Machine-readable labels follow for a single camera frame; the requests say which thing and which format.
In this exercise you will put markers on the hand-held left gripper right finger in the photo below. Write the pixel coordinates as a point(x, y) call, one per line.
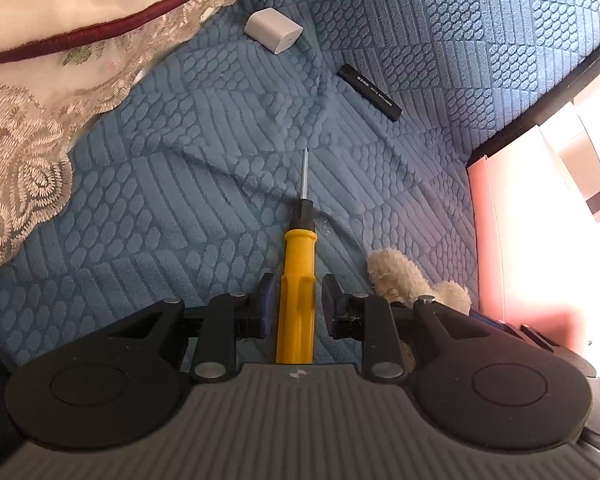
point(332, 307)

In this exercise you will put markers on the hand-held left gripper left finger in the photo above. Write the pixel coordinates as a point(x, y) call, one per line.
point(266, 307)

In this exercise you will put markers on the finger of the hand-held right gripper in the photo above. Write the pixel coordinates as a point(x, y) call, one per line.
point(522, 335)

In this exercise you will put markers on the cream fluffy plush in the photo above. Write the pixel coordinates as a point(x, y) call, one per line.
point(400, 275)

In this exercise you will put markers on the pink cardboard box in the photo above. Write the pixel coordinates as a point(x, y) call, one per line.
point(530, 260)

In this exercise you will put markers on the blue textured mat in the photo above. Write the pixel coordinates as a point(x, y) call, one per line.
point(180, 185)

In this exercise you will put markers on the black stick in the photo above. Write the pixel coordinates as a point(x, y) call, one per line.
point(370, 92)

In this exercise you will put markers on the white cube charger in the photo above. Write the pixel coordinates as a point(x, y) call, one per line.
point(272, 30)

